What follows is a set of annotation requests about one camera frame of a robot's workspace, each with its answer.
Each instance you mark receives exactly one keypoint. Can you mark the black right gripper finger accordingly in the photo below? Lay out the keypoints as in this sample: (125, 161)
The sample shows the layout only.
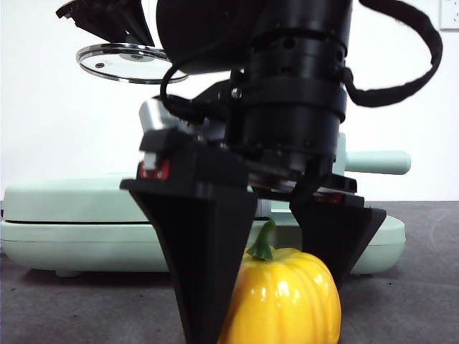
(204, 251)
(337, 236)

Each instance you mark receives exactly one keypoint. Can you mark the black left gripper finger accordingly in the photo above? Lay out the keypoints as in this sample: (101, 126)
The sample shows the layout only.
(138, 21)
(104, 28)

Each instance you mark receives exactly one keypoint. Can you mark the glass lid with green knob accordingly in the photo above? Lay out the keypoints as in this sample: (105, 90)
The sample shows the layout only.
(122, 64)

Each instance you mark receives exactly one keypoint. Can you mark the yellow toy pumpkin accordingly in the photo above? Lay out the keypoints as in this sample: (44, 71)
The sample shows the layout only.
(287, 304)

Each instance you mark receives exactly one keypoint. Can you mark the mint green cooker base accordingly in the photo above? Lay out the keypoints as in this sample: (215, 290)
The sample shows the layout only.
(71, 247)

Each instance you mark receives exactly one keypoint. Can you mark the mint green griddle cover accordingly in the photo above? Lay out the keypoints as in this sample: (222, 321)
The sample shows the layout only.
(71, 200)

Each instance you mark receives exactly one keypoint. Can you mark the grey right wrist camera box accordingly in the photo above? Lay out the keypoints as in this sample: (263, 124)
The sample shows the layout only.
(157, 114)

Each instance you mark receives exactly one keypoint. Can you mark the white wall socket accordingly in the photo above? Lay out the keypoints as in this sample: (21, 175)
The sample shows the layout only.
(450, 14)

